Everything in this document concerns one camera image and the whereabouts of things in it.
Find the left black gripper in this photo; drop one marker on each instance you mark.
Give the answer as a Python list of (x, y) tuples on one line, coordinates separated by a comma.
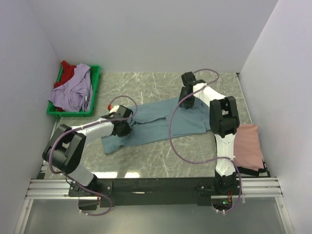
[(126, 132)]

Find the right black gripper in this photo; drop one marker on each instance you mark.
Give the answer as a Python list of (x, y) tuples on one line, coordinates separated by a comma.
[(188, 104)]

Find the blue t-shirt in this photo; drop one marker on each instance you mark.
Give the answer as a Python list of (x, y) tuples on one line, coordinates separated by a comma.
[(152, 120)]

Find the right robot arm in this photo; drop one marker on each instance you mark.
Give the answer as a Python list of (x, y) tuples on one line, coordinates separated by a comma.
[(224, 122)]

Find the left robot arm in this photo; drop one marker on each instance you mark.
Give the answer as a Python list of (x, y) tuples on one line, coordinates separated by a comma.
[(65, 148)]

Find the lavender t-shirt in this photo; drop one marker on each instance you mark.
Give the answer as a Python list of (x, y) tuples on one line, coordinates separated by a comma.
[(76, 94)]

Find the green plastic bin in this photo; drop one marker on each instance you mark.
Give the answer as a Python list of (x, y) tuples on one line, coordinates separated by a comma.
[(58, 112)]

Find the black base beam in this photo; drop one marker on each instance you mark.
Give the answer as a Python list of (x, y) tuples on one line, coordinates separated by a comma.
[(160, 191)]

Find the red t-shirt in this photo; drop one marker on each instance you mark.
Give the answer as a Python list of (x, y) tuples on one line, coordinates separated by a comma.
[(66, 75)]

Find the folded pink t-shirt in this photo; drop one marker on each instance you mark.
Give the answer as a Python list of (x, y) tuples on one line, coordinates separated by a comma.
[(247, 149)]

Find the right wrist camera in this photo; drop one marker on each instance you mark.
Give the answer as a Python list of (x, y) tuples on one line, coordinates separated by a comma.
[(188, 79)]

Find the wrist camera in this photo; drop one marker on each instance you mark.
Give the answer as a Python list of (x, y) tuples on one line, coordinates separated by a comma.
[(118, 112), (188, 79)]

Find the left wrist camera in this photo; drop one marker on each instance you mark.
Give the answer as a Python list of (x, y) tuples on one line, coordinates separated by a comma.
[(118, 112)]

